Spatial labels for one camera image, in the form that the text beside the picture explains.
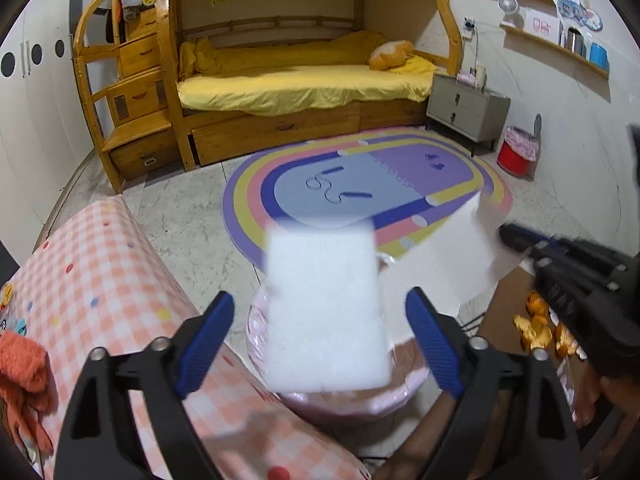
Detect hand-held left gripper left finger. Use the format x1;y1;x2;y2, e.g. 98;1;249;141
54;290;236;480

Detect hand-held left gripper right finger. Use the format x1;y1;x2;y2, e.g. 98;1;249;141
405;287;583;480

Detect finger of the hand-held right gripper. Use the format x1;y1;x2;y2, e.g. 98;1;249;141
498;222;557;262

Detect thin white paper sheet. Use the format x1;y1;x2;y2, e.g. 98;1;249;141
380;192;523;317

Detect pink trash bin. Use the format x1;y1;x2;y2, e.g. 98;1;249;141
247;255;433;418

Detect thick white tissue pad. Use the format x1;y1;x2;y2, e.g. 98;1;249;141
265;222;393;393

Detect red trash bin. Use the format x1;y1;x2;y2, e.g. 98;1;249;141
496;126;542;178

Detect small orange peel piece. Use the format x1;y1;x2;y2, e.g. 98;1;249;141
525;292;551;318
515;314;553;352
554;322;588;359

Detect brown cardboard sheet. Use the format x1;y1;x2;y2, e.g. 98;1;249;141
475;265;601;426

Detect pink checkered tablecloth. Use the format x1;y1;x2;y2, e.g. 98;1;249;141
0;197;372;480

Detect grey nightstand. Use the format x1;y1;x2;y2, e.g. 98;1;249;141
426;72;512;156

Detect fuzzy orange glove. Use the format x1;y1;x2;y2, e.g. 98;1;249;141
0;332;56;456

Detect oval rainbow rug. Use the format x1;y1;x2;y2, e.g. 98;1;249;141
222;127;513;270

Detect blue canister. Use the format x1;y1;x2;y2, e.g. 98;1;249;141
589;42;609;73

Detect silver metal cups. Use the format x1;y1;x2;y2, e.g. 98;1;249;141
565;27;587;57

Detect white box with pink print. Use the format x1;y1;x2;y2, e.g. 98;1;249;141
524;7;562;37

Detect wooden bunk bed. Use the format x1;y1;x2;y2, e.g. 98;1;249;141
167;0;463;171

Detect orange plush toy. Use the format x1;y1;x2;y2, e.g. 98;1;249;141
369;40;416;71

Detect small white fan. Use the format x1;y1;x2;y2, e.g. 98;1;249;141
497;0;522;28

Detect wooden stair drawers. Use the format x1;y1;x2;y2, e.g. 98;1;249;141
74;0;183;193

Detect yellow bedding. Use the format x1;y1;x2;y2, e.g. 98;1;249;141
177;30;438;116

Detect white wardrobe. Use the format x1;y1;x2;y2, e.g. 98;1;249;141
0;0;103;256

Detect long wooden wall shelf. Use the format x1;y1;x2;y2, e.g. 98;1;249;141
500;22;611;80

